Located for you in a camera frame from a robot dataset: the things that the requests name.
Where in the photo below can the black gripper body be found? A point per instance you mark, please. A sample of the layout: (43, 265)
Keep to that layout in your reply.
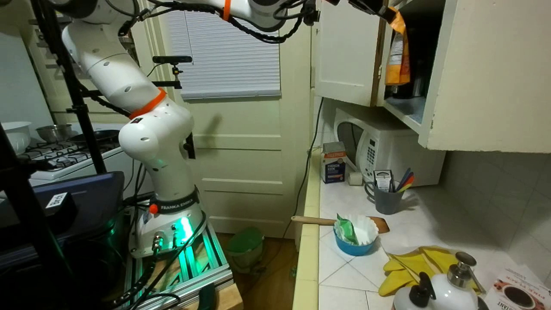
(370, 3)

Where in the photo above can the orange snack packet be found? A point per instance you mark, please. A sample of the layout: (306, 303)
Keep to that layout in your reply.
(397, 57)

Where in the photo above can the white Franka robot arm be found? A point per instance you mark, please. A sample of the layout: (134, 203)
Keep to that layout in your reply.
(142, 113)

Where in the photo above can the white cabinet door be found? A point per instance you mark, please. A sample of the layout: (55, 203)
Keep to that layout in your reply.
(499, 74)

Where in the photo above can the green and white packet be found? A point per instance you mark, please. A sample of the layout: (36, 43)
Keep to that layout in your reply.
(346, 229)

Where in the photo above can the white microwave oven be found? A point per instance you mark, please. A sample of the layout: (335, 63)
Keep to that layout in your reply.
(396, 148)

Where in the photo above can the white window blind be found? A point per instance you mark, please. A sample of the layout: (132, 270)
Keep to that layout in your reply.
(223, 53)

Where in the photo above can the white and orange carton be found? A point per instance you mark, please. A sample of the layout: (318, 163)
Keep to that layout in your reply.
(334, 165)

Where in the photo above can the grey utensil cup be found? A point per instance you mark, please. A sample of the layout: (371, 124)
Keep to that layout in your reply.
(385, 200)

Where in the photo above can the white panelled door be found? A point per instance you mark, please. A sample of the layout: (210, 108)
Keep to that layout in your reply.
(251, 165)

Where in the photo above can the wooden spoon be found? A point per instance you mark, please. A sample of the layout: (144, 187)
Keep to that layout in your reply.
(311, 220)

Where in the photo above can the blue bowl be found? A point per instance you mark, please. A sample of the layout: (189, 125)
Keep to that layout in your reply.
(354, 244)

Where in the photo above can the yellow star-shaped mat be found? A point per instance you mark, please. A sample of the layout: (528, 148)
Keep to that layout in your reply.
(413, 267)

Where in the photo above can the green plastic bucket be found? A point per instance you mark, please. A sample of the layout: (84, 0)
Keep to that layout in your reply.
(242, 248)

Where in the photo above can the printed magazine page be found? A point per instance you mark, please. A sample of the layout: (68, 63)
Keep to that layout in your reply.
(525, 289)

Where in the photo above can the black stand pole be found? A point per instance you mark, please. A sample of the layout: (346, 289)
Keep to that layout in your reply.
(68, 79)

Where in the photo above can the gas stove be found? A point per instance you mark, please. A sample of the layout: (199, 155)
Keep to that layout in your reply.
(68, 151)

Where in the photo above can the white pot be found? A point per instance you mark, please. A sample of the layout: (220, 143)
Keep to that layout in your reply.
(15, 136)

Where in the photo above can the white wall cabinet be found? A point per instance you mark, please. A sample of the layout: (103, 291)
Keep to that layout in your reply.
(366, 51)

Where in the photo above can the black camera on stand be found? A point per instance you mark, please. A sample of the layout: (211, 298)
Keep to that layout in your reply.
(172, 62)

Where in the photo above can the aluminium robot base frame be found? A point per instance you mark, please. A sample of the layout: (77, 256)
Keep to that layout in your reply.
(182, 268)

